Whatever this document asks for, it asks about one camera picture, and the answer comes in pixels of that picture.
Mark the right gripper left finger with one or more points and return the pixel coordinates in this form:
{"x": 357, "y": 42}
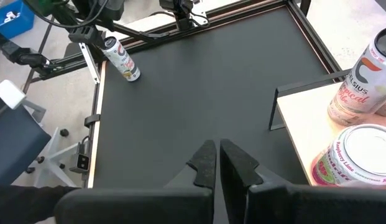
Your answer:
{"x": 133, "y": 205}

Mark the black camera box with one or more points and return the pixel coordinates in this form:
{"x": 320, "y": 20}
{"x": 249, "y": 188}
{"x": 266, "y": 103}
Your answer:
{"x": 81, "y": 161}

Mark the silver aluminium bar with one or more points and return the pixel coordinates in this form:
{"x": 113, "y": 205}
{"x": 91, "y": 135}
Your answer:
{"x": 90, "y": 63}

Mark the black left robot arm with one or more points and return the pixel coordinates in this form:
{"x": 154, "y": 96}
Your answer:
{"x": 99, "y": 9}

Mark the blue plastic bin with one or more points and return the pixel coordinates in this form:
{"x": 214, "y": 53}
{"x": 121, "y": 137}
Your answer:
{"x": 14, "y": 18}

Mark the silver slim can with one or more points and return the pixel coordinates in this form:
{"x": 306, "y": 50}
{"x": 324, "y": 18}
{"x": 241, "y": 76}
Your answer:
{"x": 363, "y": 84}
{"x": 122, "y": 60}

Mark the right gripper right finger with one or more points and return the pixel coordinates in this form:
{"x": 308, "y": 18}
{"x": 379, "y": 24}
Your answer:
{"x": 304, "y": 205}

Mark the blue office chair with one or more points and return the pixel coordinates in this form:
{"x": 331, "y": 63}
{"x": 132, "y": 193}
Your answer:
{"x": 15, "y": 140}

